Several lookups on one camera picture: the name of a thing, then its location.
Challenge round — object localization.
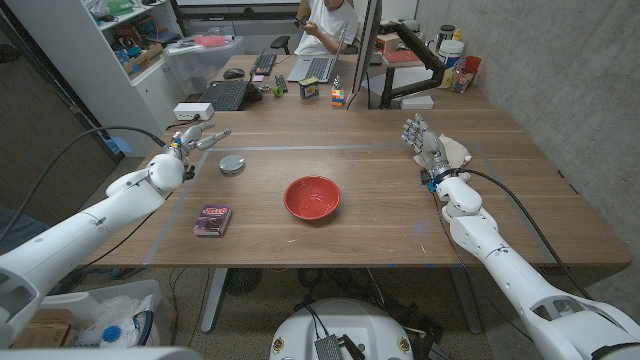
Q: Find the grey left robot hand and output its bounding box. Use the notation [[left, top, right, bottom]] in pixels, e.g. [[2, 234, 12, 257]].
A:
[[169, 122, 233, 164]]

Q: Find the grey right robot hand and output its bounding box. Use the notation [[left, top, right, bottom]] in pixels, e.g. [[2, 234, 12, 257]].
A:
[[401, 113, 454, 181]]

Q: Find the white power strip box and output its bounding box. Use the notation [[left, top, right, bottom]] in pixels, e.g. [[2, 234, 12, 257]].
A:
[[172, 102, 215, 122]]

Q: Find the silver jar lid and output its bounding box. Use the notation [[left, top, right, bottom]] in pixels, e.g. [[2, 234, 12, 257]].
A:
[[218, 154, 247, 176]]

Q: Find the flat white box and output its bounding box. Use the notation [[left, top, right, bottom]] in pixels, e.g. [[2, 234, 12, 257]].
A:
[[399, 94, 435, 111]]

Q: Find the clear glass jar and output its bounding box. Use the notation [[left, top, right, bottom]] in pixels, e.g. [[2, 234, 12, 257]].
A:
[[451, 68, 476, 94]]

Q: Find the purple gelatin box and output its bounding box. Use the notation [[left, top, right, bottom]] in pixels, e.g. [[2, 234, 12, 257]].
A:
[[193, 203, 233, 238]]

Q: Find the cardboard box with clutter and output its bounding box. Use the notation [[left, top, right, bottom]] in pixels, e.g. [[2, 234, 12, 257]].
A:
[[122, 42, 165, 76]]

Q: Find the small cardboard box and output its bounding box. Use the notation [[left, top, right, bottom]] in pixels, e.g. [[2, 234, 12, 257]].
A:
[[374, 33, 401, 55]]

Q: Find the small printed tin box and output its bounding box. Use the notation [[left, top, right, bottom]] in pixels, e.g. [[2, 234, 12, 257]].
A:
[[298, 76, 321, 100]]

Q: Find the brown cardboard floor box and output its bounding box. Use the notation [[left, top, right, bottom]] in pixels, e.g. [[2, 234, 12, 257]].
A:
[[12, 308, 74, 349]]

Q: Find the beige folded cloth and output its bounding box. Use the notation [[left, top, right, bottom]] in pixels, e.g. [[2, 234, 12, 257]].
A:
[[412, 133, 473, 171]]

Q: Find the black laptop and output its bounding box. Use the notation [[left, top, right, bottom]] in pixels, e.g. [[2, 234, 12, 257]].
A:
[[198, 78, 251, 112]]

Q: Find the clear plastic storage bin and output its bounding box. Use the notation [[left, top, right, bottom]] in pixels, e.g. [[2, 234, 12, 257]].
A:
[[162, 34, 245, 96]]

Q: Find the red book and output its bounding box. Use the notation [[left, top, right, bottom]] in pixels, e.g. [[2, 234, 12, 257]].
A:
[[382, 49, 422, 66]]

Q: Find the white plastic tub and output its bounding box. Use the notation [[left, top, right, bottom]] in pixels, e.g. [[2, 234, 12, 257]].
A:
[[437, 39, 466, 71]]

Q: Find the pink flat package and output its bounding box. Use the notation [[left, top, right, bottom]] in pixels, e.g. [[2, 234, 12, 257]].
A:
[[193, 34, 229, 49]]

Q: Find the black keyboard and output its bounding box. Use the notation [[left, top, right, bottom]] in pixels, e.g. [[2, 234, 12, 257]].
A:
[[249, 49, 278, 77]]

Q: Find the black lidded thermos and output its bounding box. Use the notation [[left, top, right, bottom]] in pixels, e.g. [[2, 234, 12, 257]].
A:
[[435, 24, 457, 51]]

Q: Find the white shelf cabinet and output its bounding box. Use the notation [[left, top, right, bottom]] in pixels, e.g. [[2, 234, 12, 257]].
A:
[[4, 0, 189, 159]]

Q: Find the computer monitor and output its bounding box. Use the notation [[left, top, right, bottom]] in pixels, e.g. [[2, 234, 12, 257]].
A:
[[351, 0, 384, 95]]

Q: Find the red bowl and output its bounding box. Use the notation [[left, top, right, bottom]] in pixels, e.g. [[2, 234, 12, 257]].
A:
[[283, 175, 342, 221]]

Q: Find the black office chair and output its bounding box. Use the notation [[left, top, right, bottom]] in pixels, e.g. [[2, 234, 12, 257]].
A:
[[270, 35, 292, 56]]

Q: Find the silver laptop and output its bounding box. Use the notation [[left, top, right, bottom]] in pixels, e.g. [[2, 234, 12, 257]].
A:
[[286, 22, 349, 84]]

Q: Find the black floor fan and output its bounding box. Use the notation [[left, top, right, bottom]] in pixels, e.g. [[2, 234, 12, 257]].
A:
[[224, 268, 264, 296]]

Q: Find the grey table leg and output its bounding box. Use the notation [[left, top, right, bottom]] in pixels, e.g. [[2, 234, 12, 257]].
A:
[[200, 268, 229, 334], [449, 266, 484, 335]]

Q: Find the person in white shirt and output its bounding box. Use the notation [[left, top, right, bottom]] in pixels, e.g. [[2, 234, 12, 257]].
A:
[[293, 0, 360, 56]]

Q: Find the white robot torso base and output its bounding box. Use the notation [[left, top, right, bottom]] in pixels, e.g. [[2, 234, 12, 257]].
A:
[[269, 298, 415, 360]]

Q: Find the person leg in jeans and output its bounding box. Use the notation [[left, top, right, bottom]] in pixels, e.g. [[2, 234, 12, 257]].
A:
[[0, 204, 36, 256]]

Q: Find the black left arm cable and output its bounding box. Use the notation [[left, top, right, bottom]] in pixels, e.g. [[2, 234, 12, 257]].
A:
[[0, 125, 169, 241]]

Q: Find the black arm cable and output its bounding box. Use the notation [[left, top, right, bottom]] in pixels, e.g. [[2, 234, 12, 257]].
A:
[[459, 168, 594, 300], [0, 125, 169, 241]]

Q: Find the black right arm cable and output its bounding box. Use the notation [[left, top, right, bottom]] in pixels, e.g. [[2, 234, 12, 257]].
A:
[[459, 168, 594, 300]]

